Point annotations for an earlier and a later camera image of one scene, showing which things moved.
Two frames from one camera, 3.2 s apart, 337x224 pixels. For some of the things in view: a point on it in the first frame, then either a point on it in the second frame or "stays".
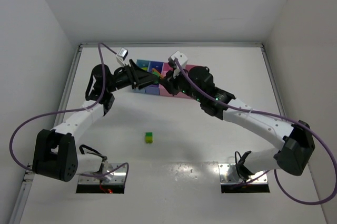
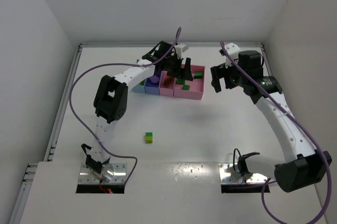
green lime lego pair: [149, 137] stays
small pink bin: [163, 90] stays
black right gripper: [170, 84] -> [222, 72]
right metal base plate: [229, 174] stays
